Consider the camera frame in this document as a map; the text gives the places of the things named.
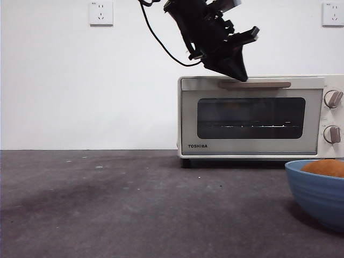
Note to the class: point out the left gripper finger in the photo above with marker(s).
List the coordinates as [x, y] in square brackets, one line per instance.
[215, 64]
[237, 61]

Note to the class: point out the brown potato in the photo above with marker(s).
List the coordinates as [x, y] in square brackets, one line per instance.
[326, 168]

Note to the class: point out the blue ribbed bowl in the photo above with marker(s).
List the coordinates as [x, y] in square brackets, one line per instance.
[319, 199]

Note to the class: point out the white beige oven knob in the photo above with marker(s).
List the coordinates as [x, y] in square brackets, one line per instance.
[332, 134]
[333, 99]

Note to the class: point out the white Toshiba toaster oven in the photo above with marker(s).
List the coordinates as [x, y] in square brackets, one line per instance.
[333, 118]

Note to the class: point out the white wall socket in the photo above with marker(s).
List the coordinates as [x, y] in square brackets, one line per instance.
[101, 13]
[333, 14]

